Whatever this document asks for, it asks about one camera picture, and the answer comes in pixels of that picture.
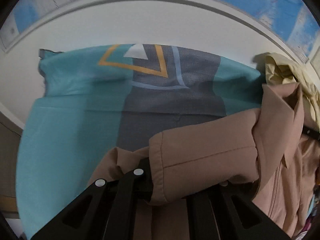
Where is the pink zip jacket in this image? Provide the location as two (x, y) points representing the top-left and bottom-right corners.
(90, 83), (319, 239)

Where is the teal grey patterned bedsheet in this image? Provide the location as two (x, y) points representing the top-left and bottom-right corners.
(16, 44), (265, 239)

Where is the white bed headboard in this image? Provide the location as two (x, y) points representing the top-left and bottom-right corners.
(0, 0), (320, 136)

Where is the cream yellow garment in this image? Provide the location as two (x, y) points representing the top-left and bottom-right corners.
(265, 53), (319, 132)

